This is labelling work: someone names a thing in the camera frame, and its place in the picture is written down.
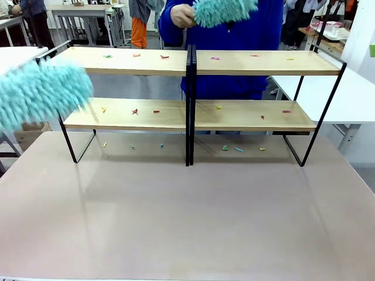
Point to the person in dark clothes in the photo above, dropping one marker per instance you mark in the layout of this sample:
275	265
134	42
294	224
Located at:
35	20

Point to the large teal chenille duster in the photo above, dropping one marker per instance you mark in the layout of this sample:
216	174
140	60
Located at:
38	90

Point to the cardboard box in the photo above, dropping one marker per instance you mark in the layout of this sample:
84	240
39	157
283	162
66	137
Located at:
29	133

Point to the person's right hand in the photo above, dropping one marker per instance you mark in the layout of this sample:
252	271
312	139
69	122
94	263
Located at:
181	14

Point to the grey workbench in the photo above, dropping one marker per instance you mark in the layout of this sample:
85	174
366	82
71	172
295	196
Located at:
85	17

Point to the teal paper scrap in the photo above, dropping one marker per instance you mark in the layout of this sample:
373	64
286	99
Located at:
239	149

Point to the person in blue sweater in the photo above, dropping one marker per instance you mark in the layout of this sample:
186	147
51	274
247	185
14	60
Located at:
234	38

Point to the white side table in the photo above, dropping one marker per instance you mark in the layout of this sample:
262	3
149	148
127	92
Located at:
345	99

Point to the person in orange trousers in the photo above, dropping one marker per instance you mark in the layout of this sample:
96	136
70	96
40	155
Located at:
139	23

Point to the green gripper part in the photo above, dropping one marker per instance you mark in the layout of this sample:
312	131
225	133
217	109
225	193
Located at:
372	50

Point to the wooden shelf with black frame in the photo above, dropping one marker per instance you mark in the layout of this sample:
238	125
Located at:
257	96
129	96

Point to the small teal chenille duster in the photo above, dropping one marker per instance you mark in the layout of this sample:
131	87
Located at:
225	11

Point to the wooden workbench with clutter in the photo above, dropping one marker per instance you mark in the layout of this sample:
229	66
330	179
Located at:
328	32

